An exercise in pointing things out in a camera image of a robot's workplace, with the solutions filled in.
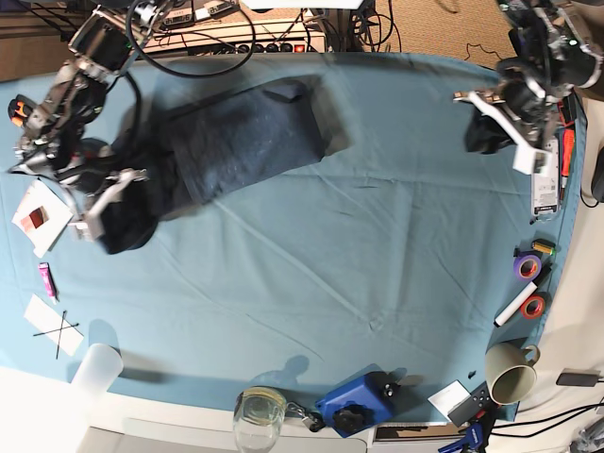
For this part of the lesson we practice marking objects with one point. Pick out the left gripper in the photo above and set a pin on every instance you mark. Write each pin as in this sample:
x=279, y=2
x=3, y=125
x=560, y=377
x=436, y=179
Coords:
x=526, y=106

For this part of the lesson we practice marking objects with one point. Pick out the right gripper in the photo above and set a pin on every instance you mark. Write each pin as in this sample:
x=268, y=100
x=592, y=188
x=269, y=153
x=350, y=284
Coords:
x=85, y=167

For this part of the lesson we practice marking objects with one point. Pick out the dark blue T-shirt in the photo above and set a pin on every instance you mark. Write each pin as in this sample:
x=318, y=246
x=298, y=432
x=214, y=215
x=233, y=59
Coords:
x=198, y=152

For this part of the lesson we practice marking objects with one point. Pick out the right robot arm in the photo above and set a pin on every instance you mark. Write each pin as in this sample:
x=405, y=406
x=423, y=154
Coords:
x=51, y=145

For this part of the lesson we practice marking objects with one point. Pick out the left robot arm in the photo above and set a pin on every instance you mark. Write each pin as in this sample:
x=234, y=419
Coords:
x=554, y=55

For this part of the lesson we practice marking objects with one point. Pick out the white box with red swatch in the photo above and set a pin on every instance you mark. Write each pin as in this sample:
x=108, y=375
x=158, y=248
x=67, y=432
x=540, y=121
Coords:
x=42, y=216

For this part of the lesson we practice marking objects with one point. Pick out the clear blister package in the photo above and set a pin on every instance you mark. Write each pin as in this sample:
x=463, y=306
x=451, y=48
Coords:
x=545, y=187

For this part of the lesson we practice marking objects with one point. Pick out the red screwdriver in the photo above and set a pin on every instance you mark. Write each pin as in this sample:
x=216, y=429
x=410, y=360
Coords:
x=568, y=116

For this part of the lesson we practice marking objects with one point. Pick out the orange black utility knife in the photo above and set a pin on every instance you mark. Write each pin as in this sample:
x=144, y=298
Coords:
x=19, y=109

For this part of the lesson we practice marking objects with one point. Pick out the pink glue tube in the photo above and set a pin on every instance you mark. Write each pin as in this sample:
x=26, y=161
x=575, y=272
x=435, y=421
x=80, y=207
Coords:
x=48, y=282

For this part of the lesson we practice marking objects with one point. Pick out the yellow green battery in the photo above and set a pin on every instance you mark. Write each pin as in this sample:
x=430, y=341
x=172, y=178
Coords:
x=544, y=247

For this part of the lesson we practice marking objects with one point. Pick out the purple tape roll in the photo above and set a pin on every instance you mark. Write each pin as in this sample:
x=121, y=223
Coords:
x=527, y=267

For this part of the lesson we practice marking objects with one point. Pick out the light blue table cloth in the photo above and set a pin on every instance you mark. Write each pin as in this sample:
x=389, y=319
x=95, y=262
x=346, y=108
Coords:
x=394, y=252

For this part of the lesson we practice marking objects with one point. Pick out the white marker pen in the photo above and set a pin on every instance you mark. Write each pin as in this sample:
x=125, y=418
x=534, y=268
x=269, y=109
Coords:
x=504, y=316

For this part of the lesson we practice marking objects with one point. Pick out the white paper card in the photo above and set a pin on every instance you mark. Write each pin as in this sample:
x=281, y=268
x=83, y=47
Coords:
x=53, y=326

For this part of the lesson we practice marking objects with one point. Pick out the red tape roll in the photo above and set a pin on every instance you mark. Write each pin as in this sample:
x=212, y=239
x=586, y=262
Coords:
x=533, y=307

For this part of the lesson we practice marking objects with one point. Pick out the frosted plastic cup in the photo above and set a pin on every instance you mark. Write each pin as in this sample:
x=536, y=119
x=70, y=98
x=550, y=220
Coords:
x=101, y=366

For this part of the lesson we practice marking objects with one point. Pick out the white power strip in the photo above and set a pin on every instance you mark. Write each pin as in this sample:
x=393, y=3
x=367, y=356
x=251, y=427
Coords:
x=272, y=36

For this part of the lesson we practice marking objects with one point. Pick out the beige ceramic mug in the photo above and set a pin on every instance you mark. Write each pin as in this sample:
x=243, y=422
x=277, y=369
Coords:
x=510, y=373

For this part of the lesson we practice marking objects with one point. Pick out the white business card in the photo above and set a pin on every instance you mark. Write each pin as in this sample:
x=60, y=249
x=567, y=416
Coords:
x=449, y=398

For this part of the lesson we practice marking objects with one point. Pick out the grey remote control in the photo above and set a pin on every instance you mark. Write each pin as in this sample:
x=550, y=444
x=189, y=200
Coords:
x=479, y=400

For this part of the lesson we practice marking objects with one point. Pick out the blue clamp device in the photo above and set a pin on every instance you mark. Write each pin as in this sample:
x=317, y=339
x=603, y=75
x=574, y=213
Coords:
x=361, y=403

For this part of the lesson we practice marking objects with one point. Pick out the clear drinking glass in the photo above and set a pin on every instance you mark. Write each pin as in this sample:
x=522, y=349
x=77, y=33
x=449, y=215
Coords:
x=258, y=417

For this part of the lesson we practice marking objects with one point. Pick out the silver padlock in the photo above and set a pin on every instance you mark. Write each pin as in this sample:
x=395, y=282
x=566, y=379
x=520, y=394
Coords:
x=312, y=420

